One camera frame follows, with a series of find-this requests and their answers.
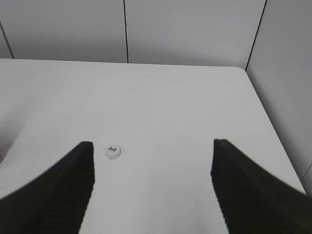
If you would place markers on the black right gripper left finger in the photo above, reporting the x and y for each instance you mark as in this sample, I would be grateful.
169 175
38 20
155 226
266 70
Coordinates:
56 201

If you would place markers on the peach oolong tea bottle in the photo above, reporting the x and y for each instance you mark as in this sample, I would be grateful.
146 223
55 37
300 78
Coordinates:
1 155

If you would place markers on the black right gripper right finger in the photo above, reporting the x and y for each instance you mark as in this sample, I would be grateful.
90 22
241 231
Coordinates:
252 200

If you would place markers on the white bottle cap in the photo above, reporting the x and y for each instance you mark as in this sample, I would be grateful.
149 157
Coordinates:
113 151

